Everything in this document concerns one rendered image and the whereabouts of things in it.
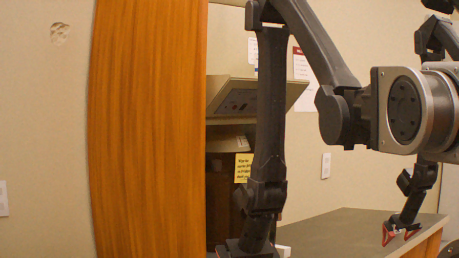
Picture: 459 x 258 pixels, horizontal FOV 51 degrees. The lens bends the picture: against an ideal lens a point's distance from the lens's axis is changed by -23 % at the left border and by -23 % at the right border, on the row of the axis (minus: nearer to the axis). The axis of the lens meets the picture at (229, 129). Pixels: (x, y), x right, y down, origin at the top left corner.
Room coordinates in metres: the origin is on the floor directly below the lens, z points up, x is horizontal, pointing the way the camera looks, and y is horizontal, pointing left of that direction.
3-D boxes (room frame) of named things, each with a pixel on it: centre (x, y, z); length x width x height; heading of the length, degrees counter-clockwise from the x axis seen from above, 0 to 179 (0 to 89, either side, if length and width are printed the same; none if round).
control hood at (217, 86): (1.56, -0.07, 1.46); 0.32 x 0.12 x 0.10; 137
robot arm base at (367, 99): (0.82, -0.23, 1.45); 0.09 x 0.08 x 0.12; 110
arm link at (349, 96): (0.89, -0.20, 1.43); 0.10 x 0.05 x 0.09; 20
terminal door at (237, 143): (1.59, -0.03, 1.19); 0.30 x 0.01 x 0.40; 136
